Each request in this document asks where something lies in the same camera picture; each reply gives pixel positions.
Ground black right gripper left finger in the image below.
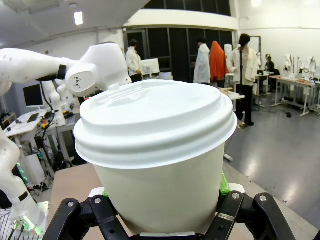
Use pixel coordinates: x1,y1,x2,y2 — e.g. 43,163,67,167
42,186,131,240

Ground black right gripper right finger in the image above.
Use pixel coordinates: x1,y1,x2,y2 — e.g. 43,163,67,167
207,171,298,240

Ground white paper cup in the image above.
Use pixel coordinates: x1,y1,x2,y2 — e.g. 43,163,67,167
93,141,226,236

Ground white plastic cup lid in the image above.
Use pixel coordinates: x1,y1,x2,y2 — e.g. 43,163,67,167
73,79,239,171

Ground cluttered white desk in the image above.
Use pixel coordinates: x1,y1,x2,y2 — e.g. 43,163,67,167
3,109,50,161

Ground white side table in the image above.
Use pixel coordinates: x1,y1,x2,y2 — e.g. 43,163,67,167
218,89,246,113

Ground computer monitor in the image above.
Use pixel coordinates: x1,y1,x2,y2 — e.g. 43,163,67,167
22,83,46,109

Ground grey-framed lab table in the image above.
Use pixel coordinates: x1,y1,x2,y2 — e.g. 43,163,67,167
269,74,320,118

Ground black tripod pole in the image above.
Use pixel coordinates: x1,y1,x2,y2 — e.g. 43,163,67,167
239,46,245,96

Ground person in white jacket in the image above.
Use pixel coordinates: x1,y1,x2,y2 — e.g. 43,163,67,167
225,33,259,127

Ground seated person dark clothes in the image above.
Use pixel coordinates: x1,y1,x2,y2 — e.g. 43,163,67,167
263,55,276,76

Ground person in orange hooded cloak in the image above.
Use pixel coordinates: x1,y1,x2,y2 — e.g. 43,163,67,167
209,40,230,89

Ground small white background robot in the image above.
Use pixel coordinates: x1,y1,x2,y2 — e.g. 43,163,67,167
299,56,318,76
283,53,294,74

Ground person in white hooded coat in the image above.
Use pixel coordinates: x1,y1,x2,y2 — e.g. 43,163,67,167
193,38,211,85

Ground short-haired person white coat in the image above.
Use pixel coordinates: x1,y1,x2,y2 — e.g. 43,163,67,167
124,39,144,84

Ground rectangular ceiling light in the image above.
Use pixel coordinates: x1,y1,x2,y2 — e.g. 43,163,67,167
73,11,84,26

